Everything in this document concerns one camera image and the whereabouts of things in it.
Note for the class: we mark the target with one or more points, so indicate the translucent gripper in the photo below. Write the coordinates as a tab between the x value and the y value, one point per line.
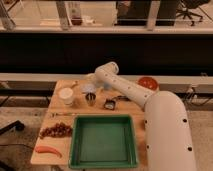
91	78

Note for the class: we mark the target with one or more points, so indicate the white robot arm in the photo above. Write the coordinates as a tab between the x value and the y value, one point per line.
168	136

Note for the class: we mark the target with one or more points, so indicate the red bowl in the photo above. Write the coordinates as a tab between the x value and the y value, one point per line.
148	82

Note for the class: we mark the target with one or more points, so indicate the blue cup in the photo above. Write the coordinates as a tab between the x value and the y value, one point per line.
107	86

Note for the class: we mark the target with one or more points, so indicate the small metal cup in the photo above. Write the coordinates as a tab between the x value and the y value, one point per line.
90	98

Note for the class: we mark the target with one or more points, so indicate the small tan object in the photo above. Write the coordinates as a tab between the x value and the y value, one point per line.
73	84

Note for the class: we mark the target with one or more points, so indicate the white cup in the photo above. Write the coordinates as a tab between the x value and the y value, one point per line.
66	95

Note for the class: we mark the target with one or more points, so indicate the small black square object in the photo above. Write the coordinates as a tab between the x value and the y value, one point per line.
109	104

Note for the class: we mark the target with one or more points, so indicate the bunch of red grapes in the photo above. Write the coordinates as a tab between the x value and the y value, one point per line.
58	130

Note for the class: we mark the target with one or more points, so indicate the green plastic tray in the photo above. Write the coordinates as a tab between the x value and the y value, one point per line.
103	142

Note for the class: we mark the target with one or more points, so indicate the orange carrot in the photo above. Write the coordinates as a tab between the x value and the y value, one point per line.
47	149

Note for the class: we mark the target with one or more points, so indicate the black office chair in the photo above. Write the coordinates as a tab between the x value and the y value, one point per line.
186	10

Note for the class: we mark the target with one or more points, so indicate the black handled tool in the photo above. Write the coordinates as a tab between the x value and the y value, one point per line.
120	97

